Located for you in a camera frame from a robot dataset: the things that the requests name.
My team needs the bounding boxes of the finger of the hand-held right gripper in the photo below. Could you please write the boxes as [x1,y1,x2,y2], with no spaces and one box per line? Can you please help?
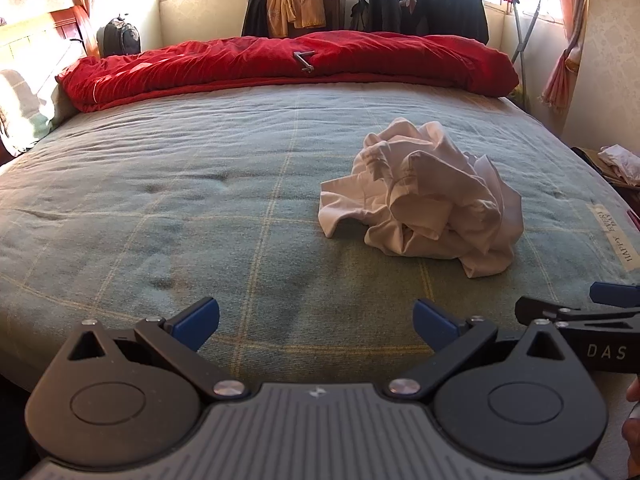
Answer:
[515,296,640,331]
[590,282,640,307]

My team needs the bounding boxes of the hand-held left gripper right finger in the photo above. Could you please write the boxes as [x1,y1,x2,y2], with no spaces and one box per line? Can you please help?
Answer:
[384,298,576,403]

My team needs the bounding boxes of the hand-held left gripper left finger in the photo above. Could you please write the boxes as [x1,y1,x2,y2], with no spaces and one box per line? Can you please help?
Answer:
[67,296,249,402]

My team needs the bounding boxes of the white printed t-shirt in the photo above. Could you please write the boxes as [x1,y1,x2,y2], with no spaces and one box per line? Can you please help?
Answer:
[317,117,525,279]

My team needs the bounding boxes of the pale pink folded clothes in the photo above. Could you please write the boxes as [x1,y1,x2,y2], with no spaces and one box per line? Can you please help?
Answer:
[597,144,640,185]

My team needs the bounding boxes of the metal clothes drying rack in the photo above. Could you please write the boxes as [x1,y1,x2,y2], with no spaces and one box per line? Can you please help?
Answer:
[352,0,543,68]

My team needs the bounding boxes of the person's right hand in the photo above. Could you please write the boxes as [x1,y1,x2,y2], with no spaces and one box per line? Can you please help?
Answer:
[621,377,640,461]

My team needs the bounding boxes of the bed with green plaid blanket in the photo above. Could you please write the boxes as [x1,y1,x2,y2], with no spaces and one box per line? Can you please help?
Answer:
[0,80,640,411]

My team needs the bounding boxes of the dark side table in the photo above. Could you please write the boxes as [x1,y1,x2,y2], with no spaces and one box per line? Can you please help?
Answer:
[570,146,640,201]

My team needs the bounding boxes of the pink tied curtain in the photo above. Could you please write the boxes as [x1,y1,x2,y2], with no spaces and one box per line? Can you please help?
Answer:
[541,0,588,113]

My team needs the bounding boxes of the red quilt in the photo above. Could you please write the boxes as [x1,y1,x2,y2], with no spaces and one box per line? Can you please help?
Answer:
[56,31,520,113]

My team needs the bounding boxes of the pillow with pale towel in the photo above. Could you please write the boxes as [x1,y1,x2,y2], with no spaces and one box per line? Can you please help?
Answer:
[0,69,66,158]

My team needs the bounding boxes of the dark backpack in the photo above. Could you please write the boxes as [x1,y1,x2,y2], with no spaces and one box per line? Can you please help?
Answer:
[96,16,142,58]

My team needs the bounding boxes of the black draped garment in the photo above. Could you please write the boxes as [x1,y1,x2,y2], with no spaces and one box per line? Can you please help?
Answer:
[241,0,271,38]

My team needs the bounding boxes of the black coat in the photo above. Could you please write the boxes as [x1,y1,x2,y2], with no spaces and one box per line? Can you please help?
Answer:
[412,0,490,45]

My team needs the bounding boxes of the wooden headboard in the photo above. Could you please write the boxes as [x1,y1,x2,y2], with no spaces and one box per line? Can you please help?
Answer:
[0,5,98,161]

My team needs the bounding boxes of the orange garment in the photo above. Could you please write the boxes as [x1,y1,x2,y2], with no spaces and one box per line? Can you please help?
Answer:
[266,0,327,39]

